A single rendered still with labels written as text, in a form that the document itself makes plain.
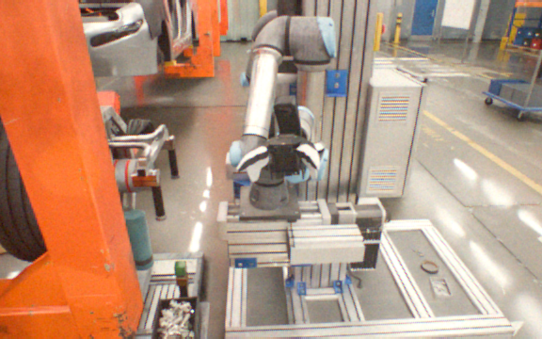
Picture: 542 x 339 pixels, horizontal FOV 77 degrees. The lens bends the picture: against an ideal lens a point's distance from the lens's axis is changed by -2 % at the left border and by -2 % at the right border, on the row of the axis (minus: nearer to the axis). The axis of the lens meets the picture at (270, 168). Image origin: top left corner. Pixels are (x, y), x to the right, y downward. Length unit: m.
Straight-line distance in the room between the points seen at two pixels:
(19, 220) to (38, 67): 0.64
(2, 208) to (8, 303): 0.30
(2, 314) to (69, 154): 0.60
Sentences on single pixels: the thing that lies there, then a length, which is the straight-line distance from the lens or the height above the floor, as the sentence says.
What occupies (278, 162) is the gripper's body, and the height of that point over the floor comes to 1.20.
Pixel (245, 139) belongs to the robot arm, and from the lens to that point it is 0.95.
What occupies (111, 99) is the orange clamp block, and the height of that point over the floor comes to 1.13.
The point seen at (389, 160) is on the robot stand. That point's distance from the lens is 1.45.
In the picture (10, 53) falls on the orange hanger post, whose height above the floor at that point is 1.41.
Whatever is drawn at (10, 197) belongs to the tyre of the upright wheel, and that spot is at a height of 0.95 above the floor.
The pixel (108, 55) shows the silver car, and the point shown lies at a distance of 4.00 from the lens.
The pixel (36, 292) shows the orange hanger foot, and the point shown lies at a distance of 1.28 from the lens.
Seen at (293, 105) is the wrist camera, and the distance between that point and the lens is 0.70.
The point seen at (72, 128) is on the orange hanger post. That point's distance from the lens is 0.91.
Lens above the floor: 1.51
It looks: 26 degrees down
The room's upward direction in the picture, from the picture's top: straight up
